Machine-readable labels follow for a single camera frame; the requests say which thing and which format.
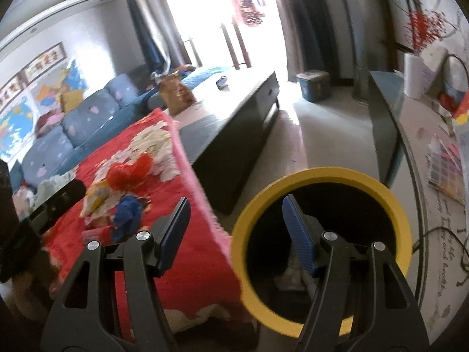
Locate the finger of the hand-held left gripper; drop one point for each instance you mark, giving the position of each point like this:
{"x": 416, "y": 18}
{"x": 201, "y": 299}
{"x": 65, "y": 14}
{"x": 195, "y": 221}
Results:
{"x": 60, "y": 203}

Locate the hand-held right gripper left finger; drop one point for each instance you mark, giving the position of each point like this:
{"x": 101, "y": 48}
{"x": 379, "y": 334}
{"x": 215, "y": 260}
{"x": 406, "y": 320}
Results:
{"x": 176, "y": 227}

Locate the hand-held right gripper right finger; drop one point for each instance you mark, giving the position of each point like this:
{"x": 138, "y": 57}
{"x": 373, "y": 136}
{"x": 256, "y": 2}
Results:
{"x": 298, "y": 234}

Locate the pink-purple foil wrapper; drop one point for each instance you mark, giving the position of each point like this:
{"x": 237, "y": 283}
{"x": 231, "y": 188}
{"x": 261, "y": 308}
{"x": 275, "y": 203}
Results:
{"x": 93, "y": 234}

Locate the yellow trash bin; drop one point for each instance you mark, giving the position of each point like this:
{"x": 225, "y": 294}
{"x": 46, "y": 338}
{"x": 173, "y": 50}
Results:
{"x": 249, "y": 220}

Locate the blue wrapper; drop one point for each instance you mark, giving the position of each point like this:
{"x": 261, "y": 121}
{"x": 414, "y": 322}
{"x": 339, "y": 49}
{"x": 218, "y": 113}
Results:
{"x": 126, "y": 211}

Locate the light green cloth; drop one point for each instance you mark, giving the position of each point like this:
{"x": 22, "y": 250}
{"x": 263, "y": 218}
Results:
{"x": 55, "y": 190}

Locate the red floral blanket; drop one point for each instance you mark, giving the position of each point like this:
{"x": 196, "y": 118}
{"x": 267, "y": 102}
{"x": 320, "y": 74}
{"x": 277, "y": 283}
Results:
{"x": 198, "y": 256}

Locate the stuffed toy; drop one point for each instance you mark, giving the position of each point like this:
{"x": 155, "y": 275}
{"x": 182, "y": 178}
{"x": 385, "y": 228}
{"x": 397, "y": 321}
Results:
{"x": 24, "y": 200}

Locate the pile of clothes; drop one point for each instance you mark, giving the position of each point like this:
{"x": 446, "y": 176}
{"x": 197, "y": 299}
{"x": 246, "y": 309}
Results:
{"x": 49, "y": 124}

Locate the world map poster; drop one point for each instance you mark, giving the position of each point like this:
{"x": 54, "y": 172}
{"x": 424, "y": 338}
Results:
{"x": 16, "y": 128}

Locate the blue patterned sofa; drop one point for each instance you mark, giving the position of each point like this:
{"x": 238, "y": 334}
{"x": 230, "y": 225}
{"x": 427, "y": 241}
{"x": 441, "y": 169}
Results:
{"x": 88, "y": 117}

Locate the dark wooden coffee table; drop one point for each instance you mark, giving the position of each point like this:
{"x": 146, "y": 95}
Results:
{"x": 227, "y": 143}

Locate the yellow pillow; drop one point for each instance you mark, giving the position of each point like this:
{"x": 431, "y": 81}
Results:
{"x": 71, "y": 102}

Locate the framed calligraphy picture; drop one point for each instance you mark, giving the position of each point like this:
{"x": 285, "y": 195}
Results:
{"x": 44, "y": 61}
{"x": 11, "y": 93}

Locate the country map poster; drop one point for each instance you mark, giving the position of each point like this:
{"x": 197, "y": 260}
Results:
{"x": 60, "y": 82}

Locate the brown paper bag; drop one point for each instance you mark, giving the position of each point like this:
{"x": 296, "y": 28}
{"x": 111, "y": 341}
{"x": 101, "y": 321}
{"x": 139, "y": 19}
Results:
{"x": 176, "y": 93}

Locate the television cabinet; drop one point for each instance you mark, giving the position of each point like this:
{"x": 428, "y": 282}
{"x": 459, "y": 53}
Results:
{"x": 410, "y": 146}

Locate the blue storage box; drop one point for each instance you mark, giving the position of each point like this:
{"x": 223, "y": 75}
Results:
{"x": 313, "y": 86}

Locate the small blue pouch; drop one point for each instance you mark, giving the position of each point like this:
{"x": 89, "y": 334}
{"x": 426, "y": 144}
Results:
{"x": 222, "y": 82}

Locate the colourful paint set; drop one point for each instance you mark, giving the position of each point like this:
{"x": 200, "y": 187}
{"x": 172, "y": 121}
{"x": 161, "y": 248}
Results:
{"x": 445, "y": 168}

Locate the dark blue curtain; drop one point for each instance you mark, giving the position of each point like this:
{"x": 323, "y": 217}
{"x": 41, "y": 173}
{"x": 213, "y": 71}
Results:
{"x": 146, "y": 29}

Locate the white paper roll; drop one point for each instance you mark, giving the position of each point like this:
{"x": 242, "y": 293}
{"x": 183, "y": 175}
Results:
{"x": 414, "y": 77}

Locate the standing air conditioner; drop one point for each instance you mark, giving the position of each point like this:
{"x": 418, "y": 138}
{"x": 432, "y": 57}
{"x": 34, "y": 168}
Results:
{"x": 361, "y": 44}

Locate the red picture book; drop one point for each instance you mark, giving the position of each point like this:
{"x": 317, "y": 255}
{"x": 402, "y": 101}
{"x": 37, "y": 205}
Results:
{"x": 462, "y": 112}

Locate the grey curtain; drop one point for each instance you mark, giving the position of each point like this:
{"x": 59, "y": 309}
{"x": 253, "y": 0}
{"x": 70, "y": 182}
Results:
{"x": 311, "y": 25}

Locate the glass balcony door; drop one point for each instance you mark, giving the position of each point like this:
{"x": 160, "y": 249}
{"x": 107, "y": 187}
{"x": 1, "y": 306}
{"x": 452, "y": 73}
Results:
{"x": 205, "y": 18}

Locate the white leaning board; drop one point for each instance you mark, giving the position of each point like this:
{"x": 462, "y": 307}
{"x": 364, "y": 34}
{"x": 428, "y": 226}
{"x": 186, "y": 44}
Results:
{"x": 436, "y": 69}

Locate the red berry branches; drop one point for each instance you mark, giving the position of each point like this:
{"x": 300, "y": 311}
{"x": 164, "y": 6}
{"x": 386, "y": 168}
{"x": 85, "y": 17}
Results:
{"x": 425, "y": 31}

